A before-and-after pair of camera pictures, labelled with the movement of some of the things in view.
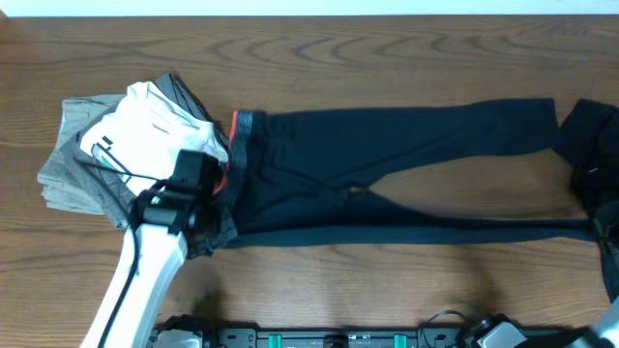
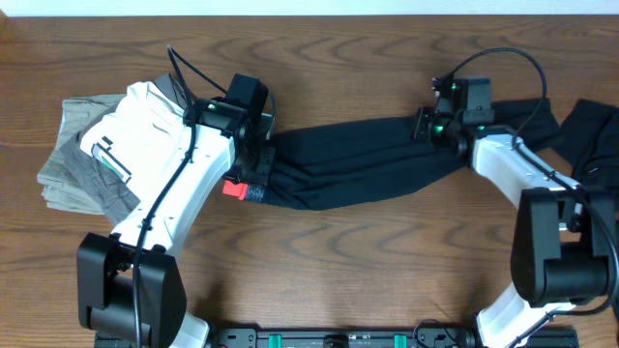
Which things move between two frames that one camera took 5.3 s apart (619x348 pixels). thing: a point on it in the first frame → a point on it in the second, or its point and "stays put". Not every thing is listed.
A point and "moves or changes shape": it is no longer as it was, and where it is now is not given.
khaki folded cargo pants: x=73 y=179 stays put
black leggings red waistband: x=296 y=178 moves or changes shape
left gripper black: x=213 y=181 → x=258 y=164
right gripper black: x=604 y=218 → x=423 y=118
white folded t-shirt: x=143 y=138 stays put
